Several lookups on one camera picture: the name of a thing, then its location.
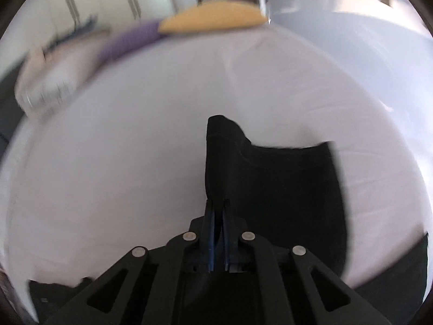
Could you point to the bed with white sheet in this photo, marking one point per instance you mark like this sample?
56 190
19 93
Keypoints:
135 159

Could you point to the folded beige duvet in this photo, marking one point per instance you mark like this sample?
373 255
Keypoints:
57 74

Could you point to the purple pillow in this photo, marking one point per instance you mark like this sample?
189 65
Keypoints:
128 40

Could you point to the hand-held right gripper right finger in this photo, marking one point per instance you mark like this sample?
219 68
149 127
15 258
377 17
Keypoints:
226 240

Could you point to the yellow pillow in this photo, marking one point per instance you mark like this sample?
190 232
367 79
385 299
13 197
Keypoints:
213 17

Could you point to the black pants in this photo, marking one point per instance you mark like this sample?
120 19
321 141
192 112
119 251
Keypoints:
287 193

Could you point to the dark grey headboard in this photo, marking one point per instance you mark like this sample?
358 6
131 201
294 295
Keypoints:
8 108

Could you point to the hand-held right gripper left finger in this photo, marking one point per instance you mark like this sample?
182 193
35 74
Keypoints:
211 240

